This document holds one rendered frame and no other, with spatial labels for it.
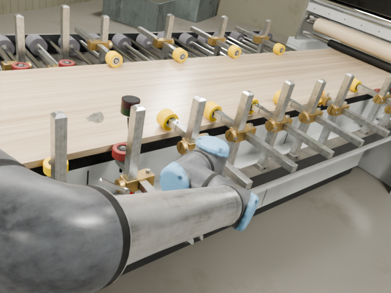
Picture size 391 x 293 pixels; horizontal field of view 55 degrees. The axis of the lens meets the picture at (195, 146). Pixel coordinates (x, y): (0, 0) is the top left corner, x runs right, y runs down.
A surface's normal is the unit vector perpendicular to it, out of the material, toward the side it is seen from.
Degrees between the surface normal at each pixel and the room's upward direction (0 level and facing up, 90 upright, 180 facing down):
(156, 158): 90
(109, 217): 39
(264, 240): 0
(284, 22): 90
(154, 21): 90
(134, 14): 90
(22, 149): 0
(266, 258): 0
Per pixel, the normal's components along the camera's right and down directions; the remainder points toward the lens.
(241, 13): -0.40, 0.41
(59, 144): 0.60, 0.51
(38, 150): 0.18, -0.84
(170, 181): -0.62, 0.30
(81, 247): 0.58, 0.01
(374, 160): -0.77, 0.19
